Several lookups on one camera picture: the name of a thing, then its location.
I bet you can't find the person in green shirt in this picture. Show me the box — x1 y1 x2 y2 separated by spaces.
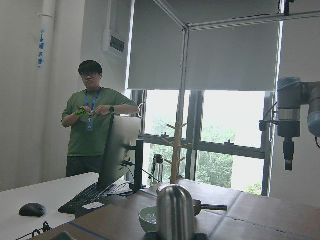
61 60 139 177

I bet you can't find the wooden mug tree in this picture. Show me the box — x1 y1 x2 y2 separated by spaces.
162 122 193 185

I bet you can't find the green bowl of ice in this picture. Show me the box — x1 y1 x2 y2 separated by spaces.
138 206 157 233

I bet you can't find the black computer mouse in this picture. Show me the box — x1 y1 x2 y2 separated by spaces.
18 203 47 217

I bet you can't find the black keyboard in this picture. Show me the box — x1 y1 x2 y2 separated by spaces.
58 182 118 215

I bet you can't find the steel muddler black tip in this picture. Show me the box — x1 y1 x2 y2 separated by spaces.
156 185 195 240

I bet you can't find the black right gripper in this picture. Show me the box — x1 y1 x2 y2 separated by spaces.
277 121 301 171

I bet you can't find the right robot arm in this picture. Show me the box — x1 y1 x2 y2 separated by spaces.
259 77 320 171

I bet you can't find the black water bottle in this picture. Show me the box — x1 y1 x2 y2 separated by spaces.
151 154 164 186

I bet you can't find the computer monitor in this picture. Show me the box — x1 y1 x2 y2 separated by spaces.
96 115 144 192

